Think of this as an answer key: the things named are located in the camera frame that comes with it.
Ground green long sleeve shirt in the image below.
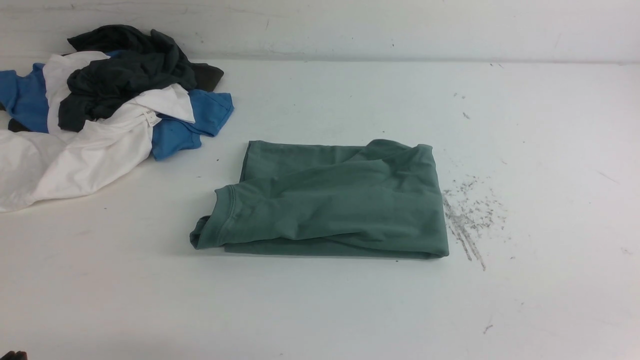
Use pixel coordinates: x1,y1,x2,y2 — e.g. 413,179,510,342
189,139,450,260

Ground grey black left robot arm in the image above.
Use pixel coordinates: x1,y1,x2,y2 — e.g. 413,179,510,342
0,351,28,360

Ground dark grey shirt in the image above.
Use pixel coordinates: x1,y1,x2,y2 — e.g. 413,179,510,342
1,24,232,137

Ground white shirt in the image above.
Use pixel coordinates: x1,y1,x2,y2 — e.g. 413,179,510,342
0,51,195,212

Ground blue shirt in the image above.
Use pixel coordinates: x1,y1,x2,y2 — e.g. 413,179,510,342
1,51,234,169

